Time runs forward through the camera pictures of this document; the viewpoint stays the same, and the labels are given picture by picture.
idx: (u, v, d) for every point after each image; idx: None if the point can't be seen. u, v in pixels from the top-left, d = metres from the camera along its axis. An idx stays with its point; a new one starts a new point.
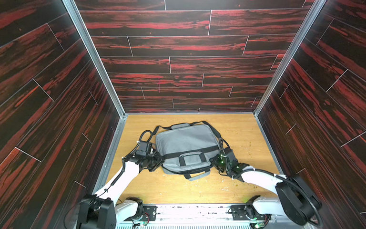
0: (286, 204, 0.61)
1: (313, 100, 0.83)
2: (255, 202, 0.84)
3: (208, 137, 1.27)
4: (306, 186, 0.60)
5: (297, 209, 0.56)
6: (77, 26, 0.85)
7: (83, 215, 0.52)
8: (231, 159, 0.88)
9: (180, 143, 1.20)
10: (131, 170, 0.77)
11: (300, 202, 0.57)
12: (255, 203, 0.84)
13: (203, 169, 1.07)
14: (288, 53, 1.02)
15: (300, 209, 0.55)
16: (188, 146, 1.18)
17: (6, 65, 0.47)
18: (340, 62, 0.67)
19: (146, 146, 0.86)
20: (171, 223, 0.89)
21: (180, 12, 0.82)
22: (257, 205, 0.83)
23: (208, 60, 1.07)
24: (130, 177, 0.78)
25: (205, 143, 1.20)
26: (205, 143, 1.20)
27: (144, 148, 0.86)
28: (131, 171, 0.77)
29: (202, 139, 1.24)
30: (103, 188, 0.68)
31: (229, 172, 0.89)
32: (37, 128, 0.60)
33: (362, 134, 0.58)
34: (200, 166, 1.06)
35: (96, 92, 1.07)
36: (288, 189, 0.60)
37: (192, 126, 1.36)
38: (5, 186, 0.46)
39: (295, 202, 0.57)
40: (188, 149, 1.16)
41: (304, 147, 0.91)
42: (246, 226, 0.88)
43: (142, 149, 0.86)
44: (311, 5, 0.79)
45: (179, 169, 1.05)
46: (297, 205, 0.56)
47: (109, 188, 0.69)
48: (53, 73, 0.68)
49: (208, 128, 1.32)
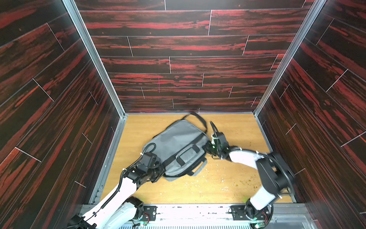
0: (263, 178, 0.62)
1: (313, 100, 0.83)
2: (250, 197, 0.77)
3: (189, 129, 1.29)
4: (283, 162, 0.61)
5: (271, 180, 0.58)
6: (77, 26, 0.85)
7: None
8: (222, 141, 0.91)
9: (169, 147, 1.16)
10: (127, 189, 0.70)
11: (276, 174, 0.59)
12: (252, 201, 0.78)
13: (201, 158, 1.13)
14: (288, 53, 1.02)
15: (276, 180, 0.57)
16: (177, 146, 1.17)
17: (6, 65, 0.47)
18: (340, 62, 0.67)
19: (149, 161, 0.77)
20: (171, 223, 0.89)
21: (180, 12, 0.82)
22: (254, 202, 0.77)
23: (207, 60, 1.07)
24: (126, 195, 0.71)
25: (191, 136, 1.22)
26: (190, 136, 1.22)
27: (146, 162, 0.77)
28: (126, 189, 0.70)
29: (187, 133, 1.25)
30: (92, 211, 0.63)
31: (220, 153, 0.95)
32: (37, 128, 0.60)
33: (362, 134, 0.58)
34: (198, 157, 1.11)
35: (96, 92, 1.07)
36: (266, 164, 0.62)
37: (171, 126, 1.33)
38: (5, 186, 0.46)
39: (271, 174, 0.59)
40: (178, 148, 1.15)
41: (304, 146, 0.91)
42: (246, 226, 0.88)
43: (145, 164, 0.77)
44: (311, 5, 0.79)
45: (181, 170, 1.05)
46: (272, 176, 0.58)
47: (98, 211, 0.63)
48: (53, 73, 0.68)
49: (187, 122, 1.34)
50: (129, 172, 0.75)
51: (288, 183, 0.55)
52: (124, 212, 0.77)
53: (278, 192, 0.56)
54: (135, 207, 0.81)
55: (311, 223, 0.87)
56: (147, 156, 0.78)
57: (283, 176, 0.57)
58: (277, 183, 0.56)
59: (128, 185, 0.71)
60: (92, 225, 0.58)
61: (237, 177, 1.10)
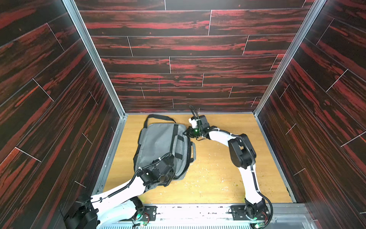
0: (232, 153, 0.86)
1: (313, 100, 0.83)
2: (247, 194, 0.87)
3: (162, 130, 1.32)
4: (249, 142, 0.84)
5: (238, 156, 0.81)
6: (77, 26, 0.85)
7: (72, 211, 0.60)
8: (204, 122, 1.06)
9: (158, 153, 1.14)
10: (136, 189, 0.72)
11: (241, 152, 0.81)
12: (249, 197, 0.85)
13: (189, 143, 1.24)
14: (288, 53, 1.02)
15: (241, 155, 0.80)
16: (165, 148, 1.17)
17: (6, 65, 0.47)
18: (340, 62, 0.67)
19: (165, 168, 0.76)
20: (171, 223, 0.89)
21: (180, 12, 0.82)
22: (251, 198, 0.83)
23: (207, 60, 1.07)
24: (132, 195, 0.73)
25: (168, 133, 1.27)
26: (168, 134, 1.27)
27: (162, 170, 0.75)
28: (133, 189, 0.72)
29: (163, 133, 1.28)
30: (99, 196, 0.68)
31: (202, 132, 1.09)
32: (37, 128, 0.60)
33: (362, 134, 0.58)
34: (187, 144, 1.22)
35: (96, 92, 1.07)
36: (235, 144, 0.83)
37: (146, 134, 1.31)
38: (5, 186, 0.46)
39: (238, 150, 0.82)
40: (167, 149, 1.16)
41: (304, 147, 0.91)
42: (246, 226, 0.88)
43: (160, 170, 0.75)
44: (311, 5, 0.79)
45: (184, 162, 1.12)
46: (239, 152, 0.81)
47: (104, 198, 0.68)
48: (53, 73, 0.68)
49: (156, 125, 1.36)
50: (143, 174, 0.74)
51: (249, 158, 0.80)
52: (125, 209, 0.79)
53: (241, 163, 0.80)
54: (135, 209, 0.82)
55: (311, 223, 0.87)
56: (165, 164, 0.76)
57: (247, 152, 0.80)
58: (241, 157, 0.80)
59: (137, 185, 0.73)
60: (94, 209, 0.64)
61: (237, 177, 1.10)
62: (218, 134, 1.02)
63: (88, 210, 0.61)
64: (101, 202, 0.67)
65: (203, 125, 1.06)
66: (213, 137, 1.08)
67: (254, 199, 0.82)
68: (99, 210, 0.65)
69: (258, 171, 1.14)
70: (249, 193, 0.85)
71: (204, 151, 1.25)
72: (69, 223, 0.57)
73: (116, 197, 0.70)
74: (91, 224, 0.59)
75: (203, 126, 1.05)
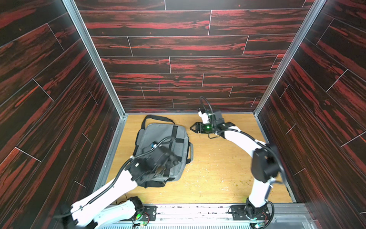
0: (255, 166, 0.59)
1: (313, 100, 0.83)
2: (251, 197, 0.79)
3: (161, 130, 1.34)
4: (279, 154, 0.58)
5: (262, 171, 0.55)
6: (77, 26, 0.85)
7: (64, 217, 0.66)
8: (218, 117, 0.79)
9: None
10: (119, 189, 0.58)
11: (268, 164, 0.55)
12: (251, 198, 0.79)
13: (187, 144, 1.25)
14: (288, 53, 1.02)
15: (265, 170, 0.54)
16: None
17: (6, 65, 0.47)
18: (340, 62, 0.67)
19: (161, 158, 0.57)
20: (171, 223, 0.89)
21: (180, 12, 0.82)
22: (259, 203, 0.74)
23: (207, 60, 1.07)
24: (121, 192, 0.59)
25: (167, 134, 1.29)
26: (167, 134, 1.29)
27: (157, 159, 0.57)
28: (120, 187, 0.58)
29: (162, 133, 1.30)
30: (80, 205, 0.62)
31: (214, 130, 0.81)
32: (37, 128, 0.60)
33: (362, 134, 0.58)
34: (185, 144, 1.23)
35: (96, 92, 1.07)
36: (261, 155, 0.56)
37: (144, 134, 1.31)
38: (5, 186, 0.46)
39: (262, 161, 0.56)
40: None
41: (304, 147, 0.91)
42: (246, 226, 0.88)
43: (155, 159, 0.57)
44: (311, 5, 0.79)
45: (183, 163, 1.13)
46: (262, 164, 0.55)
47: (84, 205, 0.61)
48: (53, 73, 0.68)
49: (155, 126, 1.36)
50: (133, 165, 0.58)
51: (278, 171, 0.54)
52: (124, 209, 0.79)
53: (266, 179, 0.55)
54: (134, 209, 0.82)
55: (311, 223, 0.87)
56: (160, 152, 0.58)
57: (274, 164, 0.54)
58: (265, 171, 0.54)
59: (123, 182, 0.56)
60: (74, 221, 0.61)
61: (237, 177, 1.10)
62: (237, 135, 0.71)
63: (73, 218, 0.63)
64: (82, 211, 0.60)
65: (218, 121, 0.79)
66: (228, 137, 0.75)
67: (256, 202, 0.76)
68: (81, 219, 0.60)
69: None
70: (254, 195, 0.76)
71: (204, 151, 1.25)
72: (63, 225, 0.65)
73: (97, 203, 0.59)
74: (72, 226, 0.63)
75: (217, 122, 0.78)
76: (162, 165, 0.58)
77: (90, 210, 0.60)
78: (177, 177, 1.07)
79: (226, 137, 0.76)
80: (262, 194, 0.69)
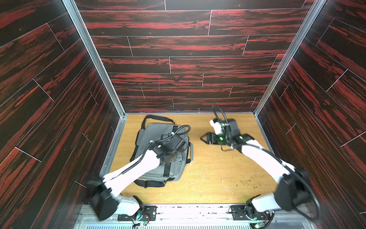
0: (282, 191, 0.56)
1: (313, 100, 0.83)
2: (255, 201, 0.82)
3: (161, 130, 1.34)
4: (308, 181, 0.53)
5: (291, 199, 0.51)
6: (77, 26, 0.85)
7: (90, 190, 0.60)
8: (233, 129, 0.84)
9: None
10: (149, 162, 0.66)
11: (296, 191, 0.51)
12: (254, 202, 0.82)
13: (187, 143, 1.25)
14: (288, 53, 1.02)
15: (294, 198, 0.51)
16: None
17: (6, 65, 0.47)
18: (340, 62, 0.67)
19: (178, 143, 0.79)
20: (170, 223, 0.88)
21: (180, 12, 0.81)
22: (259, 208, 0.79)
23: (207, 60, 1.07)
24: (147, 168, 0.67)
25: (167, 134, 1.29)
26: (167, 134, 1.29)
27: (175, 143, 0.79)
28: (148, 162, 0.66)
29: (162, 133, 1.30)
30: (112, 176, 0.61)
31: (229, 141, 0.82)
32: (37, 128, 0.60)
33: (362, 134, 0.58)
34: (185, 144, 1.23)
35: (96, 92, 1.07)
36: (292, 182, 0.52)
37: (144, 134, 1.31)
38: (5, 186, 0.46)
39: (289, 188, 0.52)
40: None
41: (304, 147, 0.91)
42: (246, 226, 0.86)
43: (173, 143, 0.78)
44: (311, 5, 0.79)
45: (183, 163, 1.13)
46: (289, 191, 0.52)
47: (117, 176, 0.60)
48: (53, 73, 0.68)
49: (155, 126, 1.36)
50: (155, 146, 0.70)
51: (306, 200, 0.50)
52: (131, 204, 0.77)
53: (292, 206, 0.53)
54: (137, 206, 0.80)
55: (311, 223, 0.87)
56: (178, 139, 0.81)
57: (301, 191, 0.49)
58: (293, 201, 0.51)
59: (150, 158, 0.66)
60: (107, 190, 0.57)
61: (237, 177, 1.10)
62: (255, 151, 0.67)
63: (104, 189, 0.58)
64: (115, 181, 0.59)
65: (233, 133, 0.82)
66: (246, 151, 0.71)
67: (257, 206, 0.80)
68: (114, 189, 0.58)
69: (258, 171, 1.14)
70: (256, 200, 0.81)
71: (204, 151, 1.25)
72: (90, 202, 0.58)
73: (128, 174, 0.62)
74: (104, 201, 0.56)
75: (232, 134, 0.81)
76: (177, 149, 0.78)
77: (122, 181, 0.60)
78: (177, 177, 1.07)
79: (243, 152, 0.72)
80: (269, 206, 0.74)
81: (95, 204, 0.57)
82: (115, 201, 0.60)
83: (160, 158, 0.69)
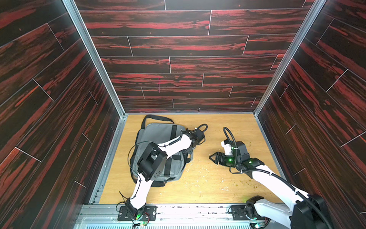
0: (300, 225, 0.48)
1: (313, 100, 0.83)
2: (257, 204, 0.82)
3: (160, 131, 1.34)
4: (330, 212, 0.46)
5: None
6: (77, 26, 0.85)
7: (144, 155, 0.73)
8: (242, 152, 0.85)
9: None
10: (185, 141, 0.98)
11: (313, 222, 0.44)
12: (257, 205, 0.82)
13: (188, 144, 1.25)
14: (288, 53, 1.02)
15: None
16: None
17: (6, 65, 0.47)
18: (340, 62, 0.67)
19: (201, 134, 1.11)
20: (171, 223, 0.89)
21: (180, 12, 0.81)
22: (261, 211, 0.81)
23: (207, 60, 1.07)
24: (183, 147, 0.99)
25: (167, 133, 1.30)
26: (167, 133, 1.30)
27: (199, 134, 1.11)
28: (184, 142, 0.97)
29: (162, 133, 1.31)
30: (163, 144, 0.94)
31: (239, 166, 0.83)
32: (37, 128, 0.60)
33: (362, 134, 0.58)
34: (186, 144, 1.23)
35: (96, 92, 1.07)
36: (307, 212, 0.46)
37: (144, 134, 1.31)
38: (5, 186, 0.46)
39: (307, 217, 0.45)
40: None
41: (304, 146, 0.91)
42: (246, 226, 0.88)
43: (198, 134, 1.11)
44: (311, 5, 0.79)
45: (183, 162, 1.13)
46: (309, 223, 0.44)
47: (167, 145, 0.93)
48: (53, 74, 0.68)
49: (155, 126, 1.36)
50: (187, 131, 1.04)
51: None
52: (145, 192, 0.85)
53: None
54: (140, 203, 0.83)
55: None
56: (200, 131, 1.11)
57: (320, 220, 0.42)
58: None
59: (186, 140, 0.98)
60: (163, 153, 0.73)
61: (237, 177, 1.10)
62: (267, 176, 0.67)
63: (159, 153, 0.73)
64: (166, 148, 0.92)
65: (242, 157, 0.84)
66: (258, 177, 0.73)
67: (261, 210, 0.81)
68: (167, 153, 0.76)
69: None
70: (260, 205, 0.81)
71: (203, 151, 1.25)
72: (144, 166, 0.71)
73: (174, 147, 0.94)
74: (157, 162, 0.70)
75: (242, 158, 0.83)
76: (201, 138, 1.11)
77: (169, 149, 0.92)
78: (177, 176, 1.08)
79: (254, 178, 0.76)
80: (273, 216, 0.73)
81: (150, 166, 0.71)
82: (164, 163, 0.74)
83: (191, 140, 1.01)
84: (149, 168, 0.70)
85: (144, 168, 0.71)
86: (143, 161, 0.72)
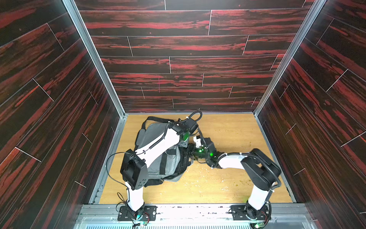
0: (251, 176, 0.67)
1: (313, 100, 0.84)
2: (251, 202, 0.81)
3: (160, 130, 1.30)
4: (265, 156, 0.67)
5: (260, 177, 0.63)
6: (77, 26, 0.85)
7: (125, 164, 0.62)
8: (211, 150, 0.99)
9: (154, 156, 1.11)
10: (171, 137, 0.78)
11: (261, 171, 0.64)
12: (253, 202, 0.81)
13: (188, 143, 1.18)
14: (288, 53, 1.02)
15: (263, 176, 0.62)
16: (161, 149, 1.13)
17: (6, 65, 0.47)
18: (340, 62, 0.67)
19: (193, 123, 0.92)
20: (171, 223, 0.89)
21: (181, 12, 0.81)
22: (257, 204, 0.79)
23: (207, 60, 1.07)
24: (170, 143, 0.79)
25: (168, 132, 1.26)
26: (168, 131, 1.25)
27: (190, 125, 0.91)
28: (170, 138, 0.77)
29: None
30: (142, 150, 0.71)
31: (209, 162, 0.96)
32: (37, 128, 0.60)
33: (362, 134, 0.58)
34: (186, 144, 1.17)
35: (96, 92, 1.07)
36: (249, 162, 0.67)
37: (145, 134, 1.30)
38: (5, 186, 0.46)
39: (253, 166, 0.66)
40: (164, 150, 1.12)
41: (304, 147, 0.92)
42: (246, 226, 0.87)
43: (189, 125, 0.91)
44: (311, 5, 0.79)
45: (178, 157, 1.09)
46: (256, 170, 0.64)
47: (147, 150, 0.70)
48: (53, 74, 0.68)
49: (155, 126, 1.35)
50: (174, 125, 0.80)
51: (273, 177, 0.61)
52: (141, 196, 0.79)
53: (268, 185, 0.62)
54: (140, 202, 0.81)
55: (311, 223, 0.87)
56: (193, 120, 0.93)
57: (268, 171, 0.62)
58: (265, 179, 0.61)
59: (172, 136, 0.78)
60: (141, 161, 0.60)
61: (237, 177, 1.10)
62: (227, 161, 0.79)
63: (137, 161, 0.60)
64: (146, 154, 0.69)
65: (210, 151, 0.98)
66: (224, 165, 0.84)
67: (255, 203, 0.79)
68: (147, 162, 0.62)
69: None
70: (252, 199, 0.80)
71: None
72: (127, 174, 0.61)
73: (157, 149, 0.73)
74: (137, 173, 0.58)
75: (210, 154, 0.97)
76: (193, 130, 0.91)
77: (151, 155, 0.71)
78: (175, 174, 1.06)
79: (223, 166, 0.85)
80: (262, 198, 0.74)
81: (131, 175, 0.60)
82: (147, 171, 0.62)
83: (179, 134, 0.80)
84: (132, 180, 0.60)
85: (127, 176, 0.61)
86: (125, 171, 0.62)
